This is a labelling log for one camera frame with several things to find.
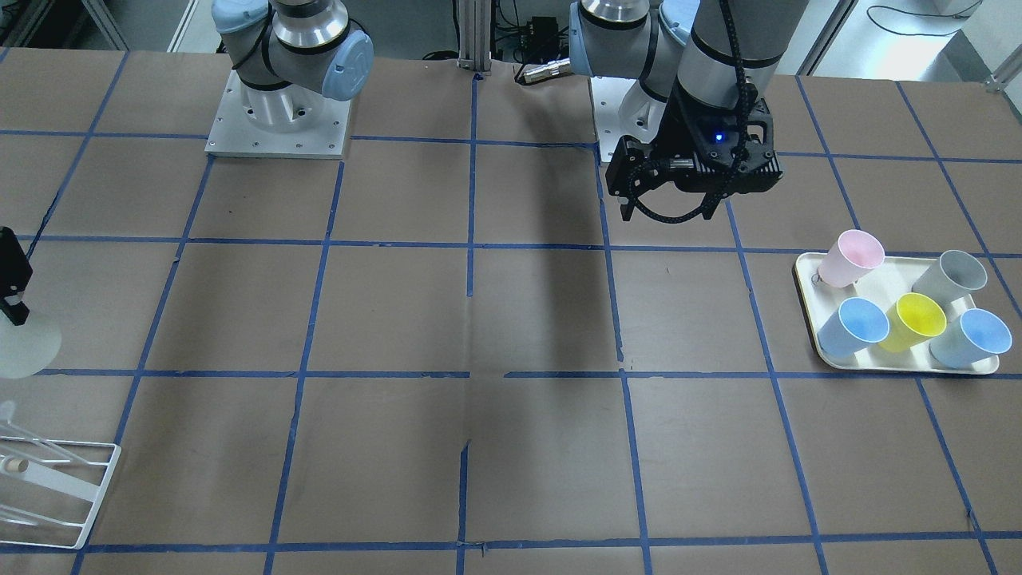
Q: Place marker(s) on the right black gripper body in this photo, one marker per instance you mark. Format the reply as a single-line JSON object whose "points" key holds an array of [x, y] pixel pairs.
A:
{"points": [[11, 267]]}

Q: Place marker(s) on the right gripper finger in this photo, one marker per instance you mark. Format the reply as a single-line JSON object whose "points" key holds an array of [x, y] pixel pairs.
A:
{"points": [[15, 310]]}

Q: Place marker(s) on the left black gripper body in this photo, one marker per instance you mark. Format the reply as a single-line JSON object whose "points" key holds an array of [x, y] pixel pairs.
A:
{"points": [[687, 120]]}

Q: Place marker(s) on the cream plastic cup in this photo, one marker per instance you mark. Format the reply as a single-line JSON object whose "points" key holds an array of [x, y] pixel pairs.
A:
{"points": [[28, 348]]}

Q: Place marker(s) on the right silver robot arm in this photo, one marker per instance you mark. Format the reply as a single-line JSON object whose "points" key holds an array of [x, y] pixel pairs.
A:
{"points": [[290, 56]]}

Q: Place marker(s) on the pink plastic cup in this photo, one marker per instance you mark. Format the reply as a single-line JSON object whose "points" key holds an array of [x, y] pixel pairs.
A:
{"points": [[853, 255]]}

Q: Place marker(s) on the light blue cup near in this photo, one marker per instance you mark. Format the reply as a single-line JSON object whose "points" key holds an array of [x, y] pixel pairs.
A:
{"points": [[856, 324]]}

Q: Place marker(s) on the light blue cup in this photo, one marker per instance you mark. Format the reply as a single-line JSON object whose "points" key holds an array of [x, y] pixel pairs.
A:
{"points": [[856, 324], [974, 336]]}

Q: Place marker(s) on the yellow plastic cup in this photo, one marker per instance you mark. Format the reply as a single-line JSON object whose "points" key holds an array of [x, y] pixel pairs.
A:
{"points": [[913, 319]]}

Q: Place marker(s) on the grey plastic cup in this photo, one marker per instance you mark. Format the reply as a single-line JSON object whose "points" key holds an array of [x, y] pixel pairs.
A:
{"points": [[953, 275]]}

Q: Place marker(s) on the light blue cup far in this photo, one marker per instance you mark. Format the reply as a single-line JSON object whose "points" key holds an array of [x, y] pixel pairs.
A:
{"points": [[974, 336]]}

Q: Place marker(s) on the white wire cup rack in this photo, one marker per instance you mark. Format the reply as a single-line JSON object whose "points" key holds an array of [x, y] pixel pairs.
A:
{"points": [[51, 490]]}

